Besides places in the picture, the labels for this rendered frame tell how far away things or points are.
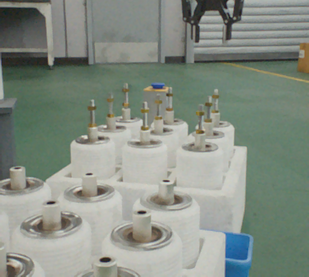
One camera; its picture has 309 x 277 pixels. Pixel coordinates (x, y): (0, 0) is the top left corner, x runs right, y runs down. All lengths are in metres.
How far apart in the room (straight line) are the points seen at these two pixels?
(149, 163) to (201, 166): 0.11
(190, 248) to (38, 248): 0.21
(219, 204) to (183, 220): 0.28
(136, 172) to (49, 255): 0.43
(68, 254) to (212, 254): 0.22
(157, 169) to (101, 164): 0.12
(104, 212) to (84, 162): 0.33
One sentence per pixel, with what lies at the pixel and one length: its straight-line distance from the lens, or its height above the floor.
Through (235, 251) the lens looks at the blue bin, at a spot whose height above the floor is 0.09.
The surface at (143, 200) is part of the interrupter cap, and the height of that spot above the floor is 0.25.
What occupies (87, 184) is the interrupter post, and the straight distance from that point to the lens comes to 0.70.
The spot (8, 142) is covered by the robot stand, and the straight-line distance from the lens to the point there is 1.26.
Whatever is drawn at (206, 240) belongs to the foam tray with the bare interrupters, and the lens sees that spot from 0.74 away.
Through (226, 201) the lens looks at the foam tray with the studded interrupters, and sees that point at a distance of 0.92.
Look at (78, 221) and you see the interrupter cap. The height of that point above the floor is 0.25.
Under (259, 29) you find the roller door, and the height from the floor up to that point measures 0.42.
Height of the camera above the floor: 0.50
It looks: 12 degrees down
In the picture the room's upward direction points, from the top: straight up
